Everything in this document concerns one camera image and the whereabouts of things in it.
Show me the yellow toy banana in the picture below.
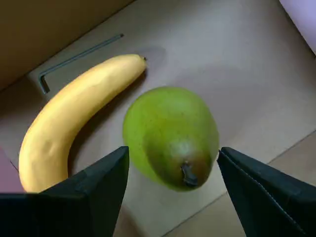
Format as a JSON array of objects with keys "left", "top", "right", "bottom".
[{"left": 18, "top": 53, "right": 148, "bottom": 194}]

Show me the green toy pear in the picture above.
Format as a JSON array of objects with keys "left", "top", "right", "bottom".
[{"left": 122, "top": 85, "right": 220, "bottom": 193}]

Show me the grey metal hex key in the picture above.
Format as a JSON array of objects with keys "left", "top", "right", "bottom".
[{"left": 37, "top": 34, "right": 124, "bottom": 94}]

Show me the pink cardboard box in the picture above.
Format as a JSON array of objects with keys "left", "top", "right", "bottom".
[{"left": 0, "top": 0, "right": 316, "bottom": 237}]

